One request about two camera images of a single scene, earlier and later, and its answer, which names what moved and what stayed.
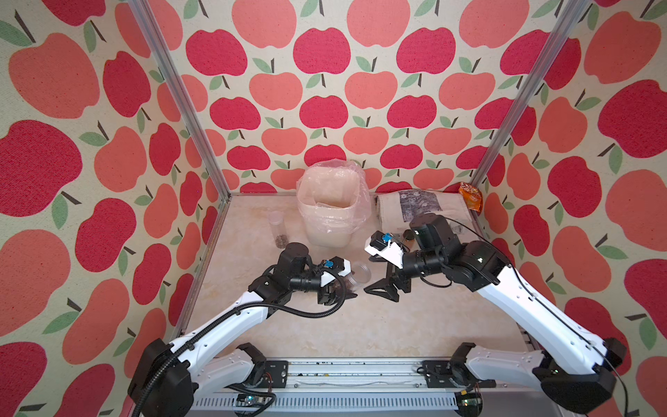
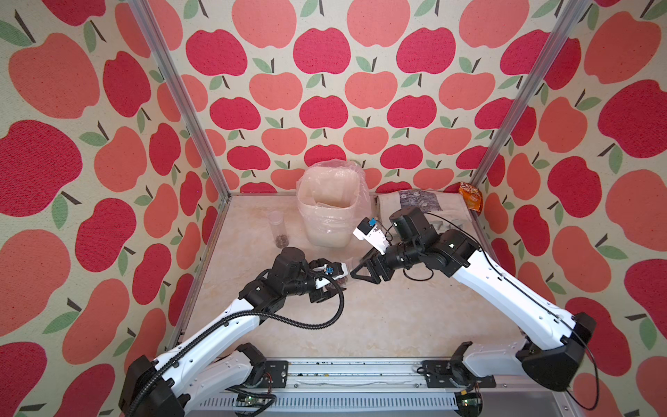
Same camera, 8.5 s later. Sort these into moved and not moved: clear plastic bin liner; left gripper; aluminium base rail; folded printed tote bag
Moved: left gripper
Not moved: clear plastic bin liner; aluminium base rail; folded printed tote bag
